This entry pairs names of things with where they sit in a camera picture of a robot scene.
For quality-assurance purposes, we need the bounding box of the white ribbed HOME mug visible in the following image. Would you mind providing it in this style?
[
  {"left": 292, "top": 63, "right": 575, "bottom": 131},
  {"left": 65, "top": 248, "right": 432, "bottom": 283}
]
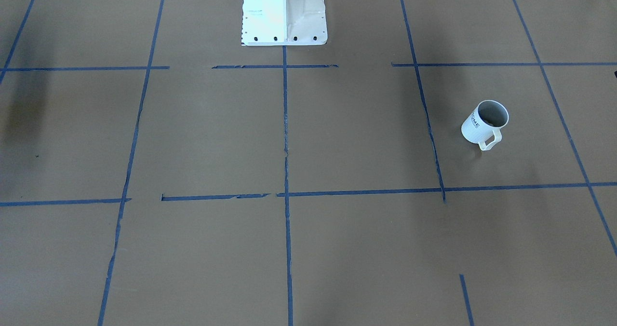
[{"left": 461, "top": 100, "right": 510, "bottom": 151}]

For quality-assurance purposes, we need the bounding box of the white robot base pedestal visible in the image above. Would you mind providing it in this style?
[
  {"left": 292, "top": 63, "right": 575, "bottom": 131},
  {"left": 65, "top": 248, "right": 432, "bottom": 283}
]
[{"left": 241, "top": 0, "right": 328, "bottom": 46}]

